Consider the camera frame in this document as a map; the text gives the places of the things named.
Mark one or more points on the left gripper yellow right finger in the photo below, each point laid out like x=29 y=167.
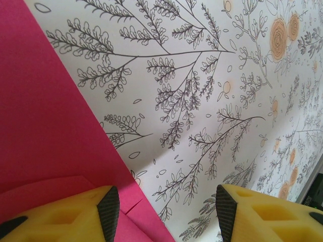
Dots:
x=265 y=219

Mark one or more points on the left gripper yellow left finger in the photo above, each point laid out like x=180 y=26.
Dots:
x=63 y=221

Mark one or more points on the pink paper sheet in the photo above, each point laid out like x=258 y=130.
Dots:
x=38 y=100

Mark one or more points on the floral table cover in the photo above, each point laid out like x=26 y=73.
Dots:
x=202 y=100

